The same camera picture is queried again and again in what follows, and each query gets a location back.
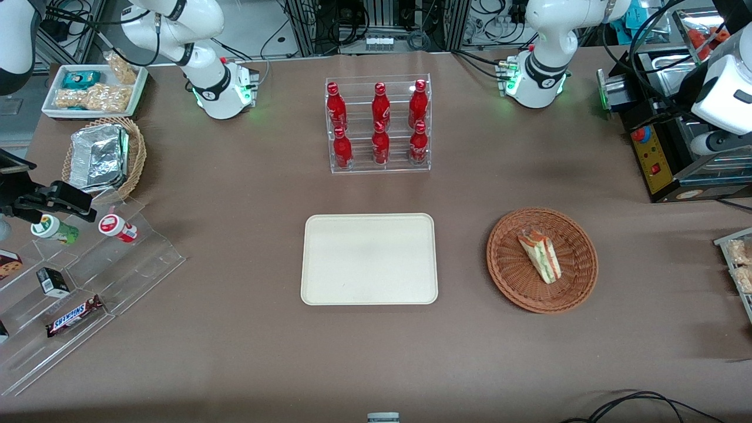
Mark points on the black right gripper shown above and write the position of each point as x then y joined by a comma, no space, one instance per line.
13,189

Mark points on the triangular sandwich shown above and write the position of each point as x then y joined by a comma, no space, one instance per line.
543,255

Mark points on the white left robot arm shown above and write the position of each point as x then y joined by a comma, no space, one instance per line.
543,35

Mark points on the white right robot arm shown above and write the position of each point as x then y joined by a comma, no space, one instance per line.
194,35

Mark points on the oval light wicker basket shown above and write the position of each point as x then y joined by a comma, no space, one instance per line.
136,158

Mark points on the white rectangular snack tray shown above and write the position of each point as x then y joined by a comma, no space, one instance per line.
56,111

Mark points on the cream rectangular plastic tray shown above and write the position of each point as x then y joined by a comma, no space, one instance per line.
369,258

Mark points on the round brown wicker basket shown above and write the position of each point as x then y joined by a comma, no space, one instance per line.
517,270

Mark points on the clear tray of rice snacks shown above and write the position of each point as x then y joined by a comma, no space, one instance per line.
739,264

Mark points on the green yogurt cup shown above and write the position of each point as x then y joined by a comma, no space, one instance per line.
56,230

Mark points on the red labelled drink bottle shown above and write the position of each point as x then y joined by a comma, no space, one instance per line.
117,228

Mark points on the small black carton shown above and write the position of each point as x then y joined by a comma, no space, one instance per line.
54,282

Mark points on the clear acrylic stepped display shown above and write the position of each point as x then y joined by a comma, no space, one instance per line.
123,270

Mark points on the brown cookie box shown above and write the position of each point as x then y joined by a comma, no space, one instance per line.
9,264

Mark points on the clear bag of peanut snacks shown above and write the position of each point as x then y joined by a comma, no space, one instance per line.
122,69
94,98

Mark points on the brown Snickers bar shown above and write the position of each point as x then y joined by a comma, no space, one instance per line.
73,316

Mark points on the teal snack packet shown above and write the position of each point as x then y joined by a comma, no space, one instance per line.
81,79

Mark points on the red cola bottle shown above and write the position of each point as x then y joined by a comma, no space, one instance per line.
418,147
342,151
380,106
380,147
336,108
418,104

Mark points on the clear acrylic bottle rack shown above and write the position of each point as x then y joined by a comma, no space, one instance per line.
379,167

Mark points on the white power strip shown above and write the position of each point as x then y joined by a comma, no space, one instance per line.
379,42

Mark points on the black metal heating machine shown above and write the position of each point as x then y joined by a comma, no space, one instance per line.
658,129

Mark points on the orange snack bag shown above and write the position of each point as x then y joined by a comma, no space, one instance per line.
705,38

